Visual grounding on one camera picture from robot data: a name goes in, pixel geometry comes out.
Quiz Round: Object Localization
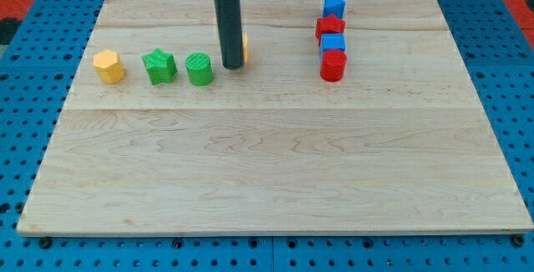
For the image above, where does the red cylinder block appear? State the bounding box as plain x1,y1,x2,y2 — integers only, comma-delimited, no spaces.
320,49,348,82

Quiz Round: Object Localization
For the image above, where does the green cylinder block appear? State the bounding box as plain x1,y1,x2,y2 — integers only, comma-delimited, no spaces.
185,53,214,86

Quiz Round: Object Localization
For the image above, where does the red star block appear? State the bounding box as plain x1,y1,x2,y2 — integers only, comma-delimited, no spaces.
315,13,346,41

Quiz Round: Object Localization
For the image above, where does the blue cube block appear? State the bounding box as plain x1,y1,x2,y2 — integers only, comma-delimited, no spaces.
319,33,346,57

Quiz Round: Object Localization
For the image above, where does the light wooden board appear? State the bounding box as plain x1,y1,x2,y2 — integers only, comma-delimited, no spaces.
18,0,533,238

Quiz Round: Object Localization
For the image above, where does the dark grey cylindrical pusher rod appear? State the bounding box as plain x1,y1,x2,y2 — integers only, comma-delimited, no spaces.
214,0,244,70

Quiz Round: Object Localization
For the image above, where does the green star block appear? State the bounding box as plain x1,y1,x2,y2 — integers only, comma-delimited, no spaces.
142,48,177,85

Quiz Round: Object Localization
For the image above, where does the yellow block behind rod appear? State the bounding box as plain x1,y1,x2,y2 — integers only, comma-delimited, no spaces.
242,33,249,64

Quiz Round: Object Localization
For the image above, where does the yellow hexagon block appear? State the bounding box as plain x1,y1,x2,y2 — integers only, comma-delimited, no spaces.
93,50,125,83

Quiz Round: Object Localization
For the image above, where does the blue triangle block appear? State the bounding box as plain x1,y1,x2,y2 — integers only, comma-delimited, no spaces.
322,0,345,19

